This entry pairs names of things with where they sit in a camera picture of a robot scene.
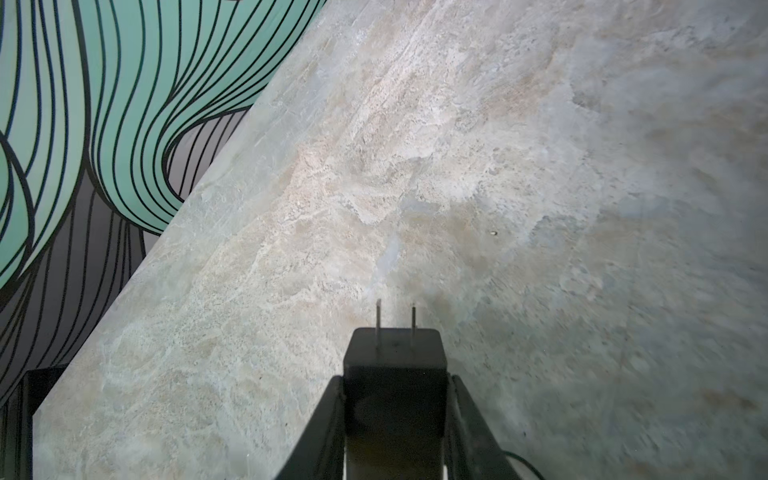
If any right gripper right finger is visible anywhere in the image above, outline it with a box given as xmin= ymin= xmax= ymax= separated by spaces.
xmin=445 ymin=375 xmax=521 ymax=480

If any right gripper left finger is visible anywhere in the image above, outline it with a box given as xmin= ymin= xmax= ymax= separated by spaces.
xmin=276 ymin=376 xmax=346 ymax=480

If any black power adapter with cable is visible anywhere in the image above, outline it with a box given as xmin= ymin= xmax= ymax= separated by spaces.
xmin=343 ymin=306 xmax=543 ymax=479

